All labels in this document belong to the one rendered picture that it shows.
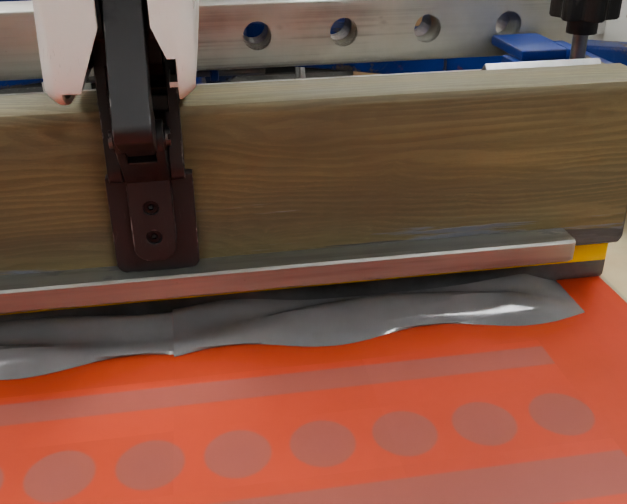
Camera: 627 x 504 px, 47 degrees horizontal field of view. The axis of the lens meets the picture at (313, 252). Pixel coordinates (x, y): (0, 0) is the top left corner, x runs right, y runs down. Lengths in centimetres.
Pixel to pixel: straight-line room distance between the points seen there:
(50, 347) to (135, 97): 13
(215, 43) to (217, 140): 31
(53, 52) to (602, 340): 24
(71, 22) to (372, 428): 17
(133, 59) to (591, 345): 21
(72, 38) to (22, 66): 37
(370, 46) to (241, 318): 34
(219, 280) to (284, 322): 4
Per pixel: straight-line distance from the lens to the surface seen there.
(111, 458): 26
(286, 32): 59
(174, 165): 27
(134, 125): 23
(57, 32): 24
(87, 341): 32
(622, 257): 40
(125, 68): 23
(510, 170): 32
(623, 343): 33
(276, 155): 29
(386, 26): 60
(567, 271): 36
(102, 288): 29
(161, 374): 30
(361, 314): 32
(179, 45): 24
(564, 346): 32
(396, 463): 25
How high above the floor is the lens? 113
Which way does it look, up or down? 28 degrees down
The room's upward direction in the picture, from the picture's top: 1 degrees counter-clockwise
